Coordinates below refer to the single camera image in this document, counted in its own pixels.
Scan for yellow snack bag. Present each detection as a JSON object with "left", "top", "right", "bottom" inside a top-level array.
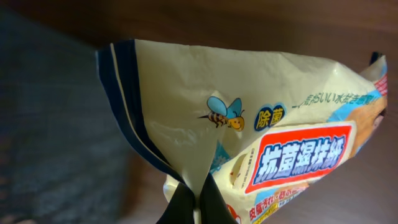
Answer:
[{"left": 96, "top": 39, "right": 387, "bottom": 223}]

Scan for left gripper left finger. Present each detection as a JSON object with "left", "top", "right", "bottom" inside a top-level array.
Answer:
[{"left": 156, "top": 183, "right": 195, "bottom": 224}]

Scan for grey plastic mesh basket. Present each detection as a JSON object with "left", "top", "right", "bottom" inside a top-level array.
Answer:
[{"left": 1, "top": 7, "right": 129, "bottom": 224}]

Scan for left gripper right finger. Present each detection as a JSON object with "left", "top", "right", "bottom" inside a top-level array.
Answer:
[{"left": 199, "top": 173, "right": 237, "bottom": 224}]

